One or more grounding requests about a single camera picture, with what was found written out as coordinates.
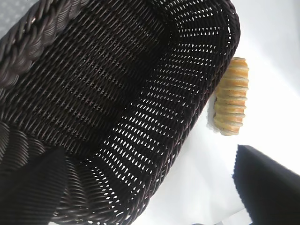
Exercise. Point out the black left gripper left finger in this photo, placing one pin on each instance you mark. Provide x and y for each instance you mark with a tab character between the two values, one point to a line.
35	194

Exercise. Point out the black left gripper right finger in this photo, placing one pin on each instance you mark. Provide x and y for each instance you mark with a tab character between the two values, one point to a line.
269	192

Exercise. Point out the long striped bread loaf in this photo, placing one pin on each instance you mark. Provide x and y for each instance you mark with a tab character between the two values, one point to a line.
232	98

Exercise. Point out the dark brown wicker basket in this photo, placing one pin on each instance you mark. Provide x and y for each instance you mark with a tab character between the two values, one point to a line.
93	93

